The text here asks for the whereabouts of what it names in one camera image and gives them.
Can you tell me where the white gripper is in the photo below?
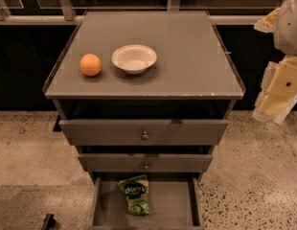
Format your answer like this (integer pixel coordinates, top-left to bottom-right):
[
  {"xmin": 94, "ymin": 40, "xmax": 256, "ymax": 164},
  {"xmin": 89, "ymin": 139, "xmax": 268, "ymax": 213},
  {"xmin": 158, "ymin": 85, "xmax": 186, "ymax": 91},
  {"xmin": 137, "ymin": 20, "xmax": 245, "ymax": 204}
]
[{"xmin": 252, "ymin": 8, "xmax": 297, "ymax": 124}]

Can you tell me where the green rice chip bag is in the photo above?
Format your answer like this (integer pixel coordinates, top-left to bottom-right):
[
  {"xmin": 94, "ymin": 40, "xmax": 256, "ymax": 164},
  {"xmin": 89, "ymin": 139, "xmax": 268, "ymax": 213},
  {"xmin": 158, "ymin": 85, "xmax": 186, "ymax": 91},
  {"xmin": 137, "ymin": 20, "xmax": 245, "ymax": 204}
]
[{"xmin": 118, "ymin": 174, "xmax": 150, "ymax": 216}]

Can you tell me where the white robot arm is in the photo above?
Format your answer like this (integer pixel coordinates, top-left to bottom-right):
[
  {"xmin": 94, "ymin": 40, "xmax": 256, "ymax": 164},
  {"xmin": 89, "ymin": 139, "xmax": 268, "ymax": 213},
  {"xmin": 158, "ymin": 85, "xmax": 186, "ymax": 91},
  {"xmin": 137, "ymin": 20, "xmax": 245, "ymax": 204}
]
[{"xmin": 252, "ymin": 0, "xmax": 297, "ymax": 124}]

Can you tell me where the grey drawer cabinet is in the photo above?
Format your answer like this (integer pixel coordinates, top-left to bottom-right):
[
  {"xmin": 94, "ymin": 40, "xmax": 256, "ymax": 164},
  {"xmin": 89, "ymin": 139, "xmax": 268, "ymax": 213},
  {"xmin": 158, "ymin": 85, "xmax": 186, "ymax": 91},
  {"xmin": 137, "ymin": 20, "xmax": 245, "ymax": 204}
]
[{"xmin": 44, "ymin": 11, "xmax": 244, "ymax": 179}]

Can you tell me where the grey bottom drawer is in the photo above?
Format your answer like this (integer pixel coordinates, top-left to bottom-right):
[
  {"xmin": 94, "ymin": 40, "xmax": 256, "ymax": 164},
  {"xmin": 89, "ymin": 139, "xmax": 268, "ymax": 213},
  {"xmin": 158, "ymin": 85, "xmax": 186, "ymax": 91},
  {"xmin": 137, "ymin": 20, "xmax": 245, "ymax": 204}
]
[{"xmin": 87, "ymin": 175, "xmax": 206, "ymax": 230}]

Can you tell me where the grey drawer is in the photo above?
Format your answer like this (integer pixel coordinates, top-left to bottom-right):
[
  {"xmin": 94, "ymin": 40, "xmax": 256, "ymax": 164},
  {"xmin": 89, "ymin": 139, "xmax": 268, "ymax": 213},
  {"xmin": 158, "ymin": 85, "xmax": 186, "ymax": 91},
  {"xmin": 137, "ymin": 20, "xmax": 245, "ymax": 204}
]
[
  {"xmin": 79, "ymin": 153, "xmax": 213, "ymax": 173},
  {"xmin": 87, "ymin": 175, "xmax": 206, "ymax": 230},
  {"xmin": 59, "ymin": 119, "xmax": 228, "ymax": 146}
]

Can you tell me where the grey top drawer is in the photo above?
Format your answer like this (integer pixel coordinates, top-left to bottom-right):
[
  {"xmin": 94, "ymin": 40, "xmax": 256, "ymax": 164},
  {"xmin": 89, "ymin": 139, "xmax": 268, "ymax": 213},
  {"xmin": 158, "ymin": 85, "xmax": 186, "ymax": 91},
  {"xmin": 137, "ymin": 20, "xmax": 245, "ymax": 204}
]
[{"xmin": 59, "ymin": 119, "xmax": 228, "ymax": 146}]

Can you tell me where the grey middle drawer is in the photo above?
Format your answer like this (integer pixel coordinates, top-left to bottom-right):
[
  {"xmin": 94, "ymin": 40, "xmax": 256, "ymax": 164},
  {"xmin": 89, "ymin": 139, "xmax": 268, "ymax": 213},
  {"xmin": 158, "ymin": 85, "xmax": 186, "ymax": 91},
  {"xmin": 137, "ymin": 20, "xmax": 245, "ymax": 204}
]
[{"xmin": 79, "ymin": 153, "xmax": 213, "ymax": 173}]

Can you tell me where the white bowl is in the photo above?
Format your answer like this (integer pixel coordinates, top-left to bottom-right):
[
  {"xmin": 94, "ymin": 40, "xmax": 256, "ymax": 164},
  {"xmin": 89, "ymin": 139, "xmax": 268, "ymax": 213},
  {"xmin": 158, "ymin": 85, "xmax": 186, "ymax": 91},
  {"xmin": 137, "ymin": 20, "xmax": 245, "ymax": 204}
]
[{"xmin": 111, "ymin": 44, "xmax": 157, "ymax": 75}]

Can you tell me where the orange fruit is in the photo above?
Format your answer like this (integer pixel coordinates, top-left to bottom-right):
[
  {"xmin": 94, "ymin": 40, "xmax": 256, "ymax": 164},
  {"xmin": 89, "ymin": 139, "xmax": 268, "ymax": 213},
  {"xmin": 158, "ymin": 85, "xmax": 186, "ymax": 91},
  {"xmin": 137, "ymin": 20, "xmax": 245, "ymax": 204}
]
[{"xmin": 80, "ymin": 54, "xmax": 102, "ymax": 77}]

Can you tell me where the black object on floor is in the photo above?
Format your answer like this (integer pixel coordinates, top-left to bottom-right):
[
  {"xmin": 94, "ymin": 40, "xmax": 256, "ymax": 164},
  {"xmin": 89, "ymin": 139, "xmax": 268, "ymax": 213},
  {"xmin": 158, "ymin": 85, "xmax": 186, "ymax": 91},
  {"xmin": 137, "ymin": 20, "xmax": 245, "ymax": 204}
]
[{"xmin": 41, "ymin": 214, "xmax": 56, "ymax": 230}]

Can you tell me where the metal window frame rail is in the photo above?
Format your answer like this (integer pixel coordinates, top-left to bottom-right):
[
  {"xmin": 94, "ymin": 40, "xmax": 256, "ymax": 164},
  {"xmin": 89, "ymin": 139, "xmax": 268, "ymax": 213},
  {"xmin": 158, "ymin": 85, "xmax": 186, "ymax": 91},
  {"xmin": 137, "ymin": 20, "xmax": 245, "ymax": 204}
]
[{"xmin": 0, "ymin": 0, "xmax": 297, "ymax": 26}]

